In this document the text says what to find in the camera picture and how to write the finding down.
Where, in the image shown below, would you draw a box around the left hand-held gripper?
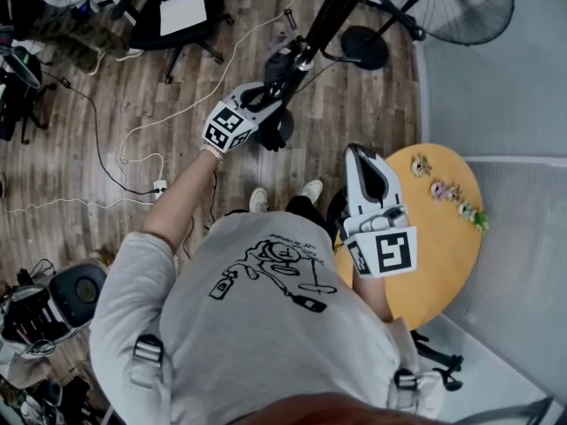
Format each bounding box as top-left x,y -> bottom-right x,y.
201,81 -> 286,153

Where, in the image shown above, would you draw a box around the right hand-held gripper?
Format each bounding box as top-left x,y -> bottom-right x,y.
335,143 -> 420,280

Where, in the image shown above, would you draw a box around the black coat stand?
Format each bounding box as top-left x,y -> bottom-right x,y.
283,0 -> 524,105

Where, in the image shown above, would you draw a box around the person's left forearm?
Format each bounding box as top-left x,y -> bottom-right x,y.
141,148 -> 222,251

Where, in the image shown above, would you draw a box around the person's right forearm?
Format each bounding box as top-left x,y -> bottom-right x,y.
352,270 -> 395,325

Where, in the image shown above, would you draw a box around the small beige potted plant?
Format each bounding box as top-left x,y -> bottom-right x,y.
410,155 -> 433,179

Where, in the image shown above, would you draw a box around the person's right white shoe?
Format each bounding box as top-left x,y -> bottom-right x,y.
299,179 -> 324,205

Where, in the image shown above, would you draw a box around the person's white shoe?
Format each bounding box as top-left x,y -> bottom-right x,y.
248,187 -> 269,214
299,179 -> 324,205

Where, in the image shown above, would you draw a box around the small pink potted plant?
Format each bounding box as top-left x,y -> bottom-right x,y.
429,180 -> 462,203

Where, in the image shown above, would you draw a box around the person's black trousers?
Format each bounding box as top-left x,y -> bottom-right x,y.
223,195 -> 333,234

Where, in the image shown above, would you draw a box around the round wooden table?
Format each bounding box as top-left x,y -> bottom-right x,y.
334,143 -> 485,331

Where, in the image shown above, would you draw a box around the person's left white shoe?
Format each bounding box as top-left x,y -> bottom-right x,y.
248,187 -> 269,214

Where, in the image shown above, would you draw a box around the small green potted plant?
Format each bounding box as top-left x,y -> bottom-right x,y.
457,201 -> 491,234

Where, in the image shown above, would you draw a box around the white sheet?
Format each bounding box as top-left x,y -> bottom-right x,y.
158,0 -> 208,38

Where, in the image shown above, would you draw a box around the black office chair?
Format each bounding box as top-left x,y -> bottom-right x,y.
110,0 -> 235,86
0,44 -> 58,145

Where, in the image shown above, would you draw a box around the black standing fan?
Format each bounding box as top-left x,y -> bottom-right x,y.
340,0 -> 517,71

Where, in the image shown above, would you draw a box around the person's grey shirt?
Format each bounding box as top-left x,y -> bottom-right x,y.
88,210 -> 447,425

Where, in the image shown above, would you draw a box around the black rounded device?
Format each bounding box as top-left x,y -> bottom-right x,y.
47,263 -> 107,329

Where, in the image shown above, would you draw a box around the black equipment case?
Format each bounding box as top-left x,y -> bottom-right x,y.
0,283 -> 67,344

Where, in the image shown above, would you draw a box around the black gear pile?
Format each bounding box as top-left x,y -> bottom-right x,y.
0,369 -> 112,425

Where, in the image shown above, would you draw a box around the long white cable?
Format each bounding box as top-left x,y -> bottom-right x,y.
117,0 -> 302,181

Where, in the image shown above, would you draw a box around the white bead bracelet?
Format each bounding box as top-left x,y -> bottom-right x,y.
199,143 -> 225,162

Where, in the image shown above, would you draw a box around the thin black cable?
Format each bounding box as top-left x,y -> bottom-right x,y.
181,170 -> 219,260

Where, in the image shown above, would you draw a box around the black metal base frame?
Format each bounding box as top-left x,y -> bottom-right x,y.
409,329 -> 465,392

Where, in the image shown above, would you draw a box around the black floor cable with adapter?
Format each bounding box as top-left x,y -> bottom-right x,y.
42,71 -> 159,197

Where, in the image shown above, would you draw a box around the grey shoulder strap with buckle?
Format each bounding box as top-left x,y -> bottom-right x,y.
387,367 -> 420,411
130,333 -> 166,389

